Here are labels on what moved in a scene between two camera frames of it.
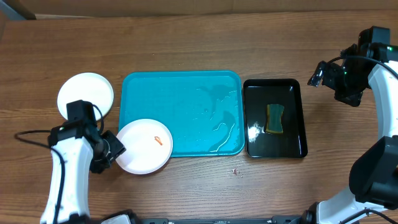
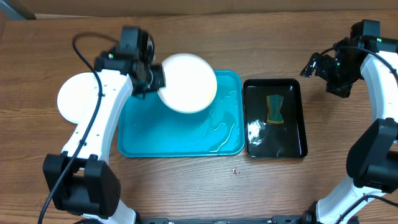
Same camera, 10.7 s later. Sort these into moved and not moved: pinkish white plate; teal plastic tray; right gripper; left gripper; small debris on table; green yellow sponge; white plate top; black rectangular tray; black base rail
Moved: green yellow sponge; right gripper; left gripper; pinkish white plate
Not moved: small debris on table; white plate top; black rectangular tray; black base rail; teal plastic tray
